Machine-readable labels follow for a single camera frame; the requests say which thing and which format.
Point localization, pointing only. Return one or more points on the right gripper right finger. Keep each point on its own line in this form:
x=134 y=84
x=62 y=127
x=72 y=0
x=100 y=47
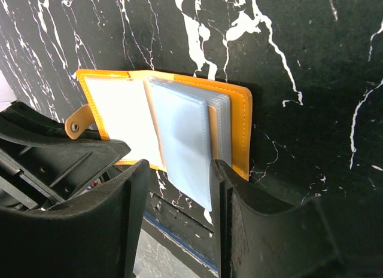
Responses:
x=257 y=235

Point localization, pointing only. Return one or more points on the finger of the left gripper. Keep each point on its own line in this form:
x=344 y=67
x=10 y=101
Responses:
x=41 y=165

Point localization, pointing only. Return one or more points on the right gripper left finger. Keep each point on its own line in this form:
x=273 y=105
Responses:
x=93 y=235

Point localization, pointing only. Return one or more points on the orange leather card holder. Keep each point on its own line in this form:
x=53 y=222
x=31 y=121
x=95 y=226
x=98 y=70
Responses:
x=178 y=123

